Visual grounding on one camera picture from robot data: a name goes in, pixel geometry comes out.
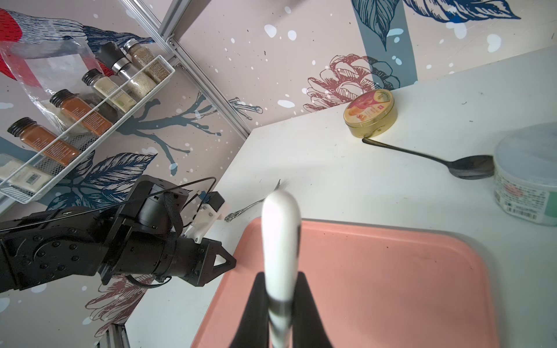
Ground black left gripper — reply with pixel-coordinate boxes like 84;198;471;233
117;234;236;287

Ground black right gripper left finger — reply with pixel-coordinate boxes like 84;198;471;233
229;272;270;348

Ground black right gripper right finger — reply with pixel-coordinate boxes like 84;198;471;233
292;272;332;348

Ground white handled steel spoon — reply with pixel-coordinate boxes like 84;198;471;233
261;190;301;347

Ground pink plastic tray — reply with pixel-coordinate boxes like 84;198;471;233
190;218;501;348

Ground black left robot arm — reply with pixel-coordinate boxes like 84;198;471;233
1;175;236;291

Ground ornate silver fork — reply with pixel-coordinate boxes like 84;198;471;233
224;194;269;223

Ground black spoon near tin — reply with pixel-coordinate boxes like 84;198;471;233
362;138;495;181

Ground beige spice jar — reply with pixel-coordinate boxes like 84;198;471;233
81;68;136;114

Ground black pepper grinder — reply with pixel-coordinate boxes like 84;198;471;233
96;42;157;100

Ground brown spice jar back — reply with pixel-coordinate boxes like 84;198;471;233
123;39;170;84

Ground orange spice jar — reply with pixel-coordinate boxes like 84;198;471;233
7;117;81;167
49;89;113;136

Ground white powder spice jar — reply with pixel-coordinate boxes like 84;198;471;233
1;154;53;193

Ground round gold tin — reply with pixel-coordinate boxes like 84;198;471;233
343;89;398;139

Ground orange spice jar front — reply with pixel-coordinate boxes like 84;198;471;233
7;117;81;167

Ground clear plastic bag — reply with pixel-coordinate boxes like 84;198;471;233
1;36;101;134

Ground white wire spice rack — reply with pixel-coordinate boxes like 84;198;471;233
1;55;176;204

